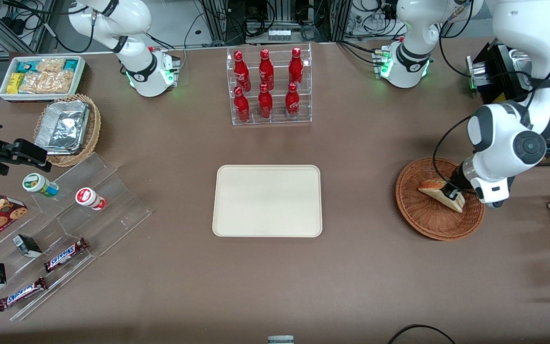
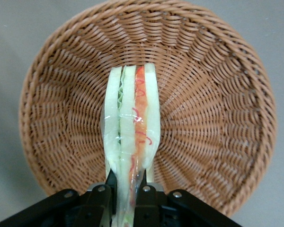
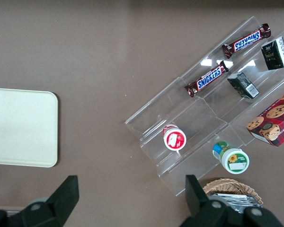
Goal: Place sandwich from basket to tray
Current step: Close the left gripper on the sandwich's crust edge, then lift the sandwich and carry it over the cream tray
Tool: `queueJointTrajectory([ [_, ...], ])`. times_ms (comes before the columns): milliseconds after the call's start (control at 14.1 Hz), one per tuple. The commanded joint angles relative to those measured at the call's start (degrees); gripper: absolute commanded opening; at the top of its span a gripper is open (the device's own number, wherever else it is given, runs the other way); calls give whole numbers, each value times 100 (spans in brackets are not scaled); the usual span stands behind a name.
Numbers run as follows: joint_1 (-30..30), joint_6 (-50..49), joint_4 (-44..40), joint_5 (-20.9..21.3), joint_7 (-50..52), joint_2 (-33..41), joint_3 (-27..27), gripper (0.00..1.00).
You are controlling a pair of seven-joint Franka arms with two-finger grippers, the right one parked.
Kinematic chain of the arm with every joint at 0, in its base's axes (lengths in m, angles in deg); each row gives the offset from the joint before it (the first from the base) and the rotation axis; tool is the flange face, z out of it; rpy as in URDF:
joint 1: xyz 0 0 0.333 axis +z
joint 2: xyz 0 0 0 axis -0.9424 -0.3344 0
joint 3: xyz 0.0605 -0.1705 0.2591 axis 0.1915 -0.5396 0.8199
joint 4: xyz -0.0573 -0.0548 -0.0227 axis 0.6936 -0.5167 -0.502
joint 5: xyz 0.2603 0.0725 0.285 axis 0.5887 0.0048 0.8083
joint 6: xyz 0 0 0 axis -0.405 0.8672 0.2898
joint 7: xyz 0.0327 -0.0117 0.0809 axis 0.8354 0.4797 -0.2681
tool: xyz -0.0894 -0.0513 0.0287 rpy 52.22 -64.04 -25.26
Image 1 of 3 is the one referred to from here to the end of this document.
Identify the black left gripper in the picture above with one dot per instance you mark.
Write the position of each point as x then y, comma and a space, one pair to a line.
458, 183

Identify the triangular sandwich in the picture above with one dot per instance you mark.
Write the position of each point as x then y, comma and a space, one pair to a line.
430, 187

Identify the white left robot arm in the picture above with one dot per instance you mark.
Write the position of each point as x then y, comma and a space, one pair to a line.
504, 134

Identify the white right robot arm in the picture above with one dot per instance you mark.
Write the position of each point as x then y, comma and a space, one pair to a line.
132, 14

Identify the round brown wicker basket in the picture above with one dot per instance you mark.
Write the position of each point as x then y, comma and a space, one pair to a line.
428, 222

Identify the white snack tray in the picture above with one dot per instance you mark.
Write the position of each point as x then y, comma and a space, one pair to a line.
36, 97

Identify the light wicker basket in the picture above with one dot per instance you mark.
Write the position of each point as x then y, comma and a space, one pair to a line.
91, 138

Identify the cream rectangular tray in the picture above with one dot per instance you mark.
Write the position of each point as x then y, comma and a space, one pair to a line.
265, 200

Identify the green label yogurt cup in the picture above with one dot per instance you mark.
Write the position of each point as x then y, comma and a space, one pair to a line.
36, 183

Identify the aluminium foil container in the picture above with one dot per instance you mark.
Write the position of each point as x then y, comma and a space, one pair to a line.
62, 126

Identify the clear cracker bag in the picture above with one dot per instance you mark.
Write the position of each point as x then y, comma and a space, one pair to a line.
61, 82
34, 83
50, 65

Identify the red label yogurt cup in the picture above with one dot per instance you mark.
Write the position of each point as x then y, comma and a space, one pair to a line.
86, 197

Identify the yellow snack packet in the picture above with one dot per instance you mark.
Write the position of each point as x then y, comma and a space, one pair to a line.
15, 83

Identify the teal snack packet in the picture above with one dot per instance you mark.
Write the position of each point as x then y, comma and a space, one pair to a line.
24, 67
72, 64

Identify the clear acrylic stepped stand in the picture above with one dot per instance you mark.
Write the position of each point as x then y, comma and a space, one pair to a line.
112, 191

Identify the snickers chocolate bar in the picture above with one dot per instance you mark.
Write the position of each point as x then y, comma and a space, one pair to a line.
22, 294
65, 254

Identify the black food warmer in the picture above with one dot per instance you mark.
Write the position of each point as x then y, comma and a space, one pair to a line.
497, 81

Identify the steel warmer pan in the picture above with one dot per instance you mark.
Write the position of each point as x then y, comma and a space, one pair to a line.
518, 62

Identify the red cola bottle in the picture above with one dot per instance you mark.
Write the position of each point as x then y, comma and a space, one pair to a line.
292, 102
296, 69
266, 71
265, 102
241, 107
241, 71

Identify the clear acrylic bottle rack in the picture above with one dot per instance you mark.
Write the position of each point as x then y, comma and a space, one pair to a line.
279, 120

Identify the small grey device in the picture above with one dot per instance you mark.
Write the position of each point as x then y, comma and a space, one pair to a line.
280, 340

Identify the white power strip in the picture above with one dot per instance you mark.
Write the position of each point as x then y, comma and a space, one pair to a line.
279, 34

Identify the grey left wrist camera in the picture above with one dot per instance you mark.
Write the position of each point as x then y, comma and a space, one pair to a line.
496, 204

